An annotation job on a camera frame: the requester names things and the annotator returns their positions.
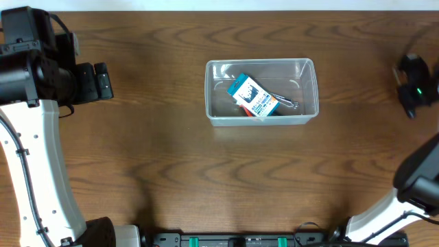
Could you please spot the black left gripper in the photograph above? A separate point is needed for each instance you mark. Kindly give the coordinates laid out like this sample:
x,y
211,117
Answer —
x,y
86,82

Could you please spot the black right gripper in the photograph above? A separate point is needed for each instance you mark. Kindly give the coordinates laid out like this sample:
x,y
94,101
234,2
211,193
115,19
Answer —
x,y
406,90

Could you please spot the clear plastic storage container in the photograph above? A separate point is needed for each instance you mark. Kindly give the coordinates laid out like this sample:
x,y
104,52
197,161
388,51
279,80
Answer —
x,y
293,78

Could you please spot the silver ratchet wrench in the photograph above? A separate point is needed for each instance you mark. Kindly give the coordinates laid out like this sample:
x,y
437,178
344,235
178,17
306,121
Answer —
x,y
286,101

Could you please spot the blue white screwdriver box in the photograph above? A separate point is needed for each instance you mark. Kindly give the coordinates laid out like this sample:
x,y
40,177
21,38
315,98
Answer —
x,y
248,93

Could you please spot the red handled pliers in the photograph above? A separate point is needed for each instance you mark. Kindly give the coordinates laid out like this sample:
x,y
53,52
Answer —
x,y
247,112

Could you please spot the small claw hammer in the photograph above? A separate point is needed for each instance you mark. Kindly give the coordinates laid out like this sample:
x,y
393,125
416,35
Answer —
x,y
277,113

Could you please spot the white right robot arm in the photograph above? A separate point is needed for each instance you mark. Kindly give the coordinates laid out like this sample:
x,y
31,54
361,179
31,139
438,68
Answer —
x,y
414,194

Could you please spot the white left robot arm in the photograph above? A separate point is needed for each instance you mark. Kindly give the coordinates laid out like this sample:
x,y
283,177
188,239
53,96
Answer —
x,y
49,214

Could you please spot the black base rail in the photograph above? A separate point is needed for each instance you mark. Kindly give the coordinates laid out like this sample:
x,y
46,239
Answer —
x,y
295,239

